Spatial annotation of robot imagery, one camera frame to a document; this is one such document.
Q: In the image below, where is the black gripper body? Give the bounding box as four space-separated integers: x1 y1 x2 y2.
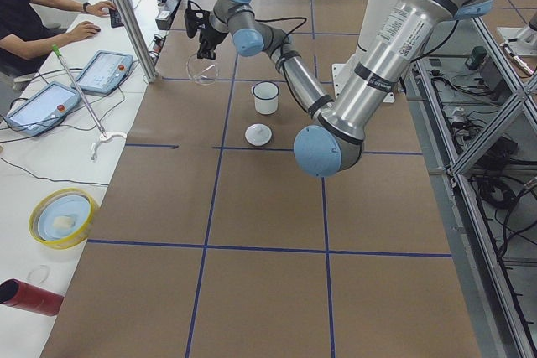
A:
199 25 223 51

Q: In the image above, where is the clear glass funnel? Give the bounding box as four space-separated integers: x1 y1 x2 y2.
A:
186 53 220 86

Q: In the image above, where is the white mug lid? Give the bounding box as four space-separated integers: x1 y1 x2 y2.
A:
244 123 273 147

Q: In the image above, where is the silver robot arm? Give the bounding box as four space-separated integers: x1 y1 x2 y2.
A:
185 0 493 177

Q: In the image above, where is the person right hand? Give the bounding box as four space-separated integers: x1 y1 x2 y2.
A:
83 1 117 17

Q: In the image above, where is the person left hand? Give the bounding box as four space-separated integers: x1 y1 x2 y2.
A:
69 21 101 42

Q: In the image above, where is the white enamel mug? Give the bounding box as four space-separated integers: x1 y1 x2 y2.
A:
252 81 279 115

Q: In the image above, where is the far teach pendant tablet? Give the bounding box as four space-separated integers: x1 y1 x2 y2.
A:
76 50 133 96

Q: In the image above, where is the teach pendant tablet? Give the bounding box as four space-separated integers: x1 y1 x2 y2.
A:
6 81 81 136
76 50 133 96

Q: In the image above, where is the white reacher grabber stick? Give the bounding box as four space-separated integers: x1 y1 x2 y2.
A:
51 44 127 162

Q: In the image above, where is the near teach pendant tablet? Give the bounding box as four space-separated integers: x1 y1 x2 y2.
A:
6 81 81 136

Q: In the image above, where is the seated person black shirt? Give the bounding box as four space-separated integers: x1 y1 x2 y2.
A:
0 0 118 82

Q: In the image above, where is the yellow rimmed bowl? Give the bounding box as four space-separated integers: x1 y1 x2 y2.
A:
29 188 100 250

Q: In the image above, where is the red cylinder bottle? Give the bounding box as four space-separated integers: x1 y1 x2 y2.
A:
1 278 64 316

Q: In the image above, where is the black camera cable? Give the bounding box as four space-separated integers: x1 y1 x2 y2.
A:
251 16 309 65

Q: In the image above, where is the aluminium frame post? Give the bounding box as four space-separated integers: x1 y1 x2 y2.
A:
114 0 158 83

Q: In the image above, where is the aluminium side frame rack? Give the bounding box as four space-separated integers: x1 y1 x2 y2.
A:
405 0 536 357

